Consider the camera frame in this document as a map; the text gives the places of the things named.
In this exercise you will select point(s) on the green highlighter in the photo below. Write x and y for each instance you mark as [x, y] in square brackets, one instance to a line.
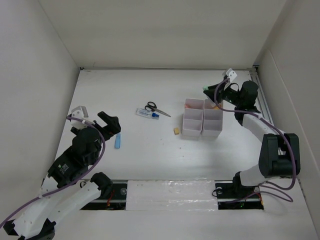
[205, 88]

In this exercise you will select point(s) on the left white organizer box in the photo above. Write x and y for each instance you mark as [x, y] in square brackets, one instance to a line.
[192, 122]

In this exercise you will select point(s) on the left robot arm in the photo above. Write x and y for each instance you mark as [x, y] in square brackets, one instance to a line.
[38, 218]

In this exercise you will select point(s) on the aluminium rail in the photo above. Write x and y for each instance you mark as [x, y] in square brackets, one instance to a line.
[261, 99]

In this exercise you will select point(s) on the white taped panel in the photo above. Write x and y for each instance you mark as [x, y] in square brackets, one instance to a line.
[171, 195]

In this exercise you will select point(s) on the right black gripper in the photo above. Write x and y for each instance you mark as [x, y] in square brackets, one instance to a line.
[220, 94]

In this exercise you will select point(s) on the yellow eraser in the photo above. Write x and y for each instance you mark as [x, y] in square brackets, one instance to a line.
[176, 131]

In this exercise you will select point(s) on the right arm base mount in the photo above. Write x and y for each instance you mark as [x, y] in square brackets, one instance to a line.
[230, 198]

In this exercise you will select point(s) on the white organizer box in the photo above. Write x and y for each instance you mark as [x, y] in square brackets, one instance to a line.
[212, 125]
[192, 122]

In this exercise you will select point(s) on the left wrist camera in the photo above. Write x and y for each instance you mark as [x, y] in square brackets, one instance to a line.
[80, 113]

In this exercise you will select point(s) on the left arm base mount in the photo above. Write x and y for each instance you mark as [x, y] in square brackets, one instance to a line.
[115, 201]

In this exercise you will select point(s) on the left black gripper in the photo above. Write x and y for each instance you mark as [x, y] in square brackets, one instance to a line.
[113, 126]

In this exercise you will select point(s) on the clear glue bottle blue cap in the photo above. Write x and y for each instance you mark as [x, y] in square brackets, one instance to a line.
[146, 114]

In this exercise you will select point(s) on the black handled scissors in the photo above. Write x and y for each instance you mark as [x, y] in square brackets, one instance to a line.
[151, 106]

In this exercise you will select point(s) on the blue correction tape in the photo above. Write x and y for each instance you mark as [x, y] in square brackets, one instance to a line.
[117, 143]

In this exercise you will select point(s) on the right white organizer box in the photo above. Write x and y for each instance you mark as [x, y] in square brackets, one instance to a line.
[212, 125]

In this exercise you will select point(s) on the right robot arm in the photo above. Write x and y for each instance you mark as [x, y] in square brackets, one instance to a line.
[279, 158]

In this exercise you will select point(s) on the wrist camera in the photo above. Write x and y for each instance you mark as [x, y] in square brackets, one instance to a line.
[229, 74]
[80, 113]

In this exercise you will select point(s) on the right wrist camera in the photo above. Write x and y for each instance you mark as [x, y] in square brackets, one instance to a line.
[229, 74]

